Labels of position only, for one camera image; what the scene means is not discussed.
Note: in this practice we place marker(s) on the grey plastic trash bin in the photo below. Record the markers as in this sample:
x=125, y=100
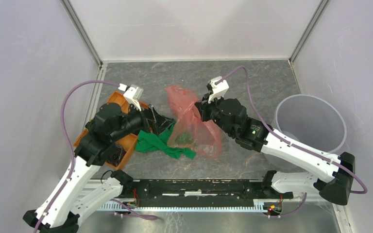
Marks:
x=311, y=121

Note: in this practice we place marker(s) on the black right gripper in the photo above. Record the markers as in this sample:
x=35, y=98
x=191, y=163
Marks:
x=203, y=106

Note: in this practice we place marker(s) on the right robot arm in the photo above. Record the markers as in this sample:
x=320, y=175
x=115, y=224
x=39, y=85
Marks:
x=329, y=175

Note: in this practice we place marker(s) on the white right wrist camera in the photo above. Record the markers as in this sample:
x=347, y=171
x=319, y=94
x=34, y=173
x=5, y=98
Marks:
x=217, y=87

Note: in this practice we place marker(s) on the slotted cable duct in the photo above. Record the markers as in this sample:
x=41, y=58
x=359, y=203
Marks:
x=256, y=207

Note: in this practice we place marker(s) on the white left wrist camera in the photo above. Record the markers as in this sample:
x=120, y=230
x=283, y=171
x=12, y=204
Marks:
x=132, y=94

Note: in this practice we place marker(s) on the red plastic trash bag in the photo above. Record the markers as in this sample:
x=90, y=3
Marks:
x=190, y=131

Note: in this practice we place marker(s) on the orange compartment tray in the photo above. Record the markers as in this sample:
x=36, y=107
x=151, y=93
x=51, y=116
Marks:
x=125, y=141

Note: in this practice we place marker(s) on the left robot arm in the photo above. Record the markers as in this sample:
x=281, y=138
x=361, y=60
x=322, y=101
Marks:
x=63, y=212

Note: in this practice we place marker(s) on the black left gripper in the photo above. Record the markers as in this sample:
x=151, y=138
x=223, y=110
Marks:
x=156, y=122

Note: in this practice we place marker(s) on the green cloth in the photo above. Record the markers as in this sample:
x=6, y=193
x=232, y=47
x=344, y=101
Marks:
x=149, y=142

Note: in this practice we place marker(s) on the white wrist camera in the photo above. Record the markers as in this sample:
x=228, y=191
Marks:
x=217, y=87
x=132, y=94

